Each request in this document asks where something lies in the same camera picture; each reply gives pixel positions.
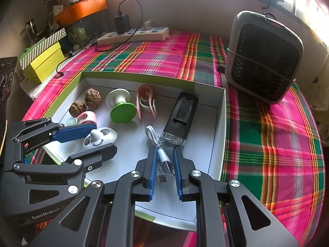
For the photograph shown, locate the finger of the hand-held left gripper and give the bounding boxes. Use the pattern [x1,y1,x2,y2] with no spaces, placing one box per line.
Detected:
[6,118,97,147]
[12,144,118,195]

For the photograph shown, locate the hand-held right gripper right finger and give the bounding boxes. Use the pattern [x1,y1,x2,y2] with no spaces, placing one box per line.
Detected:
[173,147,300,247]

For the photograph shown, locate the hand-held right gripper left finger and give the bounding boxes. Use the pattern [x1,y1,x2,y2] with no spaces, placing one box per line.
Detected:
[29,147,158,247]

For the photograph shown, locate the white usb cable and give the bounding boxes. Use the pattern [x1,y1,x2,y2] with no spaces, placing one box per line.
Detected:
[145,126,176,183]

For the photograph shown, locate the pink and mint clip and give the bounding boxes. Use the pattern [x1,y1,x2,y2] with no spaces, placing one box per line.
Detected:
[64,111,97,127]

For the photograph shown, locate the dark brown smooth walnut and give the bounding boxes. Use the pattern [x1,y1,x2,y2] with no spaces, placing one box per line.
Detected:
[68,101,87,117]

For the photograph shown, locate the white smiley face massager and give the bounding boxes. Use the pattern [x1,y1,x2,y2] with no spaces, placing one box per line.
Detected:
[83,127,118,151]

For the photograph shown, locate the white and green cardboard box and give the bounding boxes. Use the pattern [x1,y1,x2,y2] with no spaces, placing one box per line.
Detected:
[38,71,228,233]

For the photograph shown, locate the white and green spool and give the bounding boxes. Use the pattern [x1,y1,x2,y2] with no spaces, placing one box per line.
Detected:
[106,88,137,122]

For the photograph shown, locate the black flashlight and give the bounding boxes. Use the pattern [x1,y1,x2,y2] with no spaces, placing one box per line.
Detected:
[157,92,199,148]

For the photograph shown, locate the pink plastic clip holder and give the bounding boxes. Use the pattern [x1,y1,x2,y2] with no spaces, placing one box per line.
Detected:
[136,84,158,120]

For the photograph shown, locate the light brown bumpy walnut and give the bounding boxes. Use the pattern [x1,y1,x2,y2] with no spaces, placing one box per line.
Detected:
[85,88,103,108]

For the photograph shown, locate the yellow box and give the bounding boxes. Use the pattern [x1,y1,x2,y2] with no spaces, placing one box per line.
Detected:
[23,42,65,83]

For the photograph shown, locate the striped white green box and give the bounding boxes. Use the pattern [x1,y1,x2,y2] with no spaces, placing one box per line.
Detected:
[19,28,67,70]

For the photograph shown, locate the plaid tablecloth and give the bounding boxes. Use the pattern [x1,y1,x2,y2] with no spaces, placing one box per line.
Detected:
[22,29,325,247]

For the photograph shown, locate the green glass jar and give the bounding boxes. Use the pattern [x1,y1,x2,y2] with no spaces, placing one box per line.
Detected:
[68,24,88,48]

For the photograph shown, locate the dark glass container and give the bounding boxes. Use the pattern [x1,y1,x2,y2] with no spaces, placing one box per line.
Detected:
[20,18,39,44]

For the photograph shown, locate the beige power strip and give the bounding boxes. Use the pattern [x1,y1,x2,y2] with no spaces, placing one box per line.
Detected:
[96,27,170,45]

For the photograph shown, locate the black charger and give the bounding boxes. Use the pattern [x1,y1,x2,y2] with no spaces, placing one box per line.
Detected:
[114,14,131,34]

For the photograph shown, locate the grey and black heater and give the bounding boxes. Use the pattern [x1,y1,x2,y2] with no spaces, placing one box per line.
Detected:
[225,10,304,105]

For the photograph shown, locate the black hook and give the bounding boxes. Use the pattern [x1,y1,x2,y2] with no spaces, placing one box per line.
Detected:
[262,0,285,10]

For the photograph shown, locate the black charger cable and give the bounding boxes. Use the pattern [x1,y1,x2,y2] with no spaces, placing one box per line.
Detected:
[56,0,143,77]

